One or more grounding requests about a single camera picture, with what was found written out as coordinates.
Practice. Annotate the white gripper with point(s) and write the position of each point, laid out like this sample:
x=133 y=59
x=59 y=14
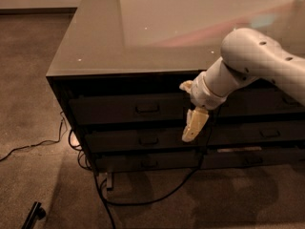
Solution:
x=200 y=93

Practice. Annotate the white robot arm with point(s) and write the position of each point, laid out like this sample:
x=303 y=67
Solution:
x=245 y=56

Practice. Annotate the dark grey drawer cabinet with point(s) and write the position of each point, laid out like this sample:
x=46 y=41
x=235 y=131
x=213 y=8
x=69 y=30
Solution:
x=127 y=47

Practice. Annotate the black metal bar object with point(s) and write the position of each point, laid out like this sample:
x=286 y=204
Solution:
x=37 y=212

